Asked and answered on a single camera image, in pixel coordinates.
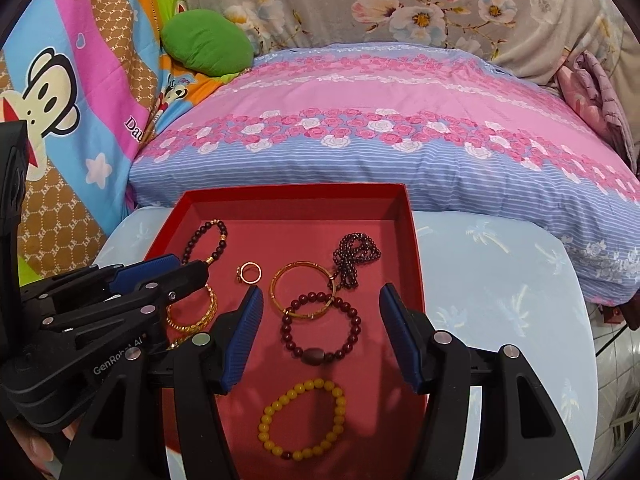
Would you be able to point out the pink quilted cloth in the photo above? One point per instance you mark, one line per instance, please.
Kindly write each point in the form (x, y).
(595, 90)

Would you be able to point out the cartoon monkey print blanket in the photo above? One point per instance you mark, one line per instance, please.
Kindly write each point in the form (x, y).
(75, 35)

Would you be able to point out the person's left hand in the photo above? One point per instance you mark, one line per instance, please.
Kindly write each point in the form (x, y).
(40, 447)

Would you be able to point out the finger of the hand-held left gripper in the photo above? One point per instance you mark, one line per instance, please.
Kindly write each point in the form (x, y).
(185, 277)
(145, 270)

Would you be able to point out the green pillow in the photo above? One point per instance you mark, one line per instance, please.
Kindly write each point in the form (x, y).
(205, 42)

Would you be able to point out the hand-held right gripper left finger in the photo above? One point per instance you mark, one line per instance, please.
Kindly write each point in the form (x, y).
(245, 340)

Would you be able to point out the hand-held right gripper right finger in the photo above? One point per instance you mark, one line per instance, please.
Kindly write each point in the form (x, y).
(400, 340)

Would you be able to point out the pink blue rose pillow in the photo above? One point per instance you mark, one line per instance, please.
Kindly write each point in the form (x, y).
(375, 90)

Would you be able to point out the thin gold bangle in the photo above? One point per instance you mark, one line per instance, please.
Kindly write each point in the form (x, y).
(274, 287)

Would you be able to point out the red cardboard box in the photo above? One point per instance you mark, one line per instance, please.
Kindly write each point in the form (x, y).
(310, 205)

